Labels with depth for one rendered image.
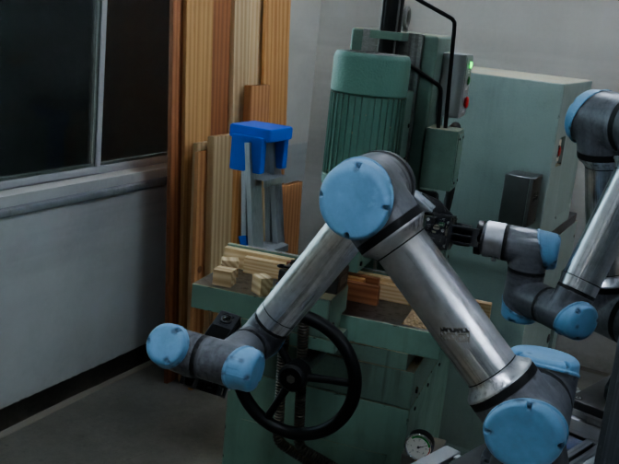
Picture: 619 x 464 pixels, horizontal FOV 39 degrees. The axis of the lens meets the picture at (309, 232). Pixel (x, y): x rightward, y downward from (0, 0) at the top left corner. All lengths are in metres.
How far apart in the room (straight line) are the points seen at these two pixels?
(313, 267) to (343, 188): 0.25
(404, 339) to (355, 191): 0.72
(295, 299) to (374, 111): 0.58
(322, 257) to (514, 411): 0.42
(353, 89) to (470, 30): 2.49
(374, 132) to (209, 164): 1.57
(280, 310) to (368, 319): 0.45
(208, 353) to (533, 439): 0.54
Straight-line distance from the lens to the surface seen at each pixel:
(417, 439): 1.97
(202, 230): 3.52
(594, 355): 4.49
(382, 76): 1.96
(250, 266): 2.20
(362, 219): 1.29
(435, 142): 2.20
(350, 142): 1.98
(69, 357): 3.51
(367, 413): 2.05
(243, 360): 1.49
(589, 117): 1.86
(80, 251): 3.40
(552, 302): 1.76
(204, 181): 3.48
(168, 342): 1.51
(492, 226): 1.82
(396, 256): 1.32
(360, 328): 1.98
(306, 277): 1.52
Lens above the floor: 1.55
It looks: 14 degrees down
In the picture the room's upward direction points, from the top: 6 degrees clockwise
